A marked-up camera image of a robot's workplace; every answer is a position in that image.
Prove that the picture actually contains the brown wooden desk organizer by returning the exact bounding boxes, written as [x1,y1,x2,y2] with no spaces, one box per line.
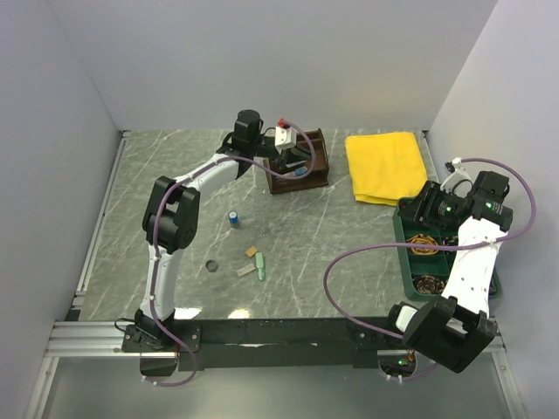
[263,128,329,195]

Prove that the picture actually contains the blue glue bottle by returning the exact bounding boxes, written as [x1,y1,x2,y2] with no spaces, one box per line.
[228,210,240,229]

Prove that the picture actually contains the tan square eraser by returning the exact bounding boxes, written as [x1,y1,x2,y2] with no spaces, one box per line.
[245,246,258,258]

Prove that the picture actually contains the beige rectangular eraser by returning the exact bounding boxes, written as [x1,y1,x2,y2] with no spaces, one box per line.
[237,264,256,278]

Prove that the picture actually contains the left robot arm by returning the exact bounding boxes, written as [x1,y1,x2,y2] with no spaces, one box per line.
[135,109,317,351]

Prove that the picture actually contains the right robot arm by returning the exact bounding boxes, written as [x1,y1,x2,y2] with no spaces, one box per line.
[383,171,513,373]

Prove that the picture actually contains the yellow rubber bands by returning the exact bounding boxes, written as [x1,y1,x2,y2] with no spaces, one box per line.
[406,233,439,256]

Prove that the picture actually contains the dark binder clips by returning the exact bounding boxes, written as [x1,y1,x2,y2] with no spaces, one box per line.
[443,235,459,246]

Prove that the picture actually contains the yellow folded cloth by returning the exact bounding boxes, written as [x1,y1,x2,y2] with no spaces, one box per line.
[345,132,428,206]

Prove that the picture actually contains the green compartment tray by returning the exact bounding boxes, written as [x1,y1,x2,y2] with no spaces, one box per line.
[391,196,501,301]

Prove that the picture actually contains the brown rubber bands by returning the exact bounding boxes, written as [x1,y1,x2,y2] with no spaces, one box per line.
[412,275,446,295]

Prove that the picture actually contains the small round dark cap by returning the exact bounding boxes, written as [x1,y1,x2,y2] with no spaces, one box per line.
[205,259,218,272]

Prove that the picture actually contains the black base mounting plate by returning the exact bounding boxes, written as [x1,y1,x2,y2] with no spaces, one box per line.
[121,318,418,377]

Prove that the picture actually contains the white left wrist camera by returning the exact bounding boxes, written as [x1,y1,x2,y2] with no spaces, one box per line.
[274,119,297,153]

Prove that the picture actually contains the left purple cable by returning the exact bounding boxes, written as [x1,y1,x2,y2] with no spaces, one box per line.
[140,120,318,388]

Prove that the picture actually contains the purple cable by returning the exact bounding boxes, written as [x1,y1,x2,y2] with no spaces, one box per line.
[140,120,318,388]
[323,157,537,381]

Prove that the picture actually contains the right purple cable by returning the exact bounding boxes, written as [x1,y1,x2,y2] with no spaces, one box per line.
[323,157,537,381]

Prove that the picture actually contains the white aluminium table rail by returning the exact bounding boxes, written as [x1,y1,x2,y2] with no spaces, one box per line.
[71,130,130,310]

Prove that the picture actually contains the front aluminium frame rail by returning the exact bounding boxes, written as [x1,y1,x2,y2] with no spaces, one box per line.
[45,320,507,357]

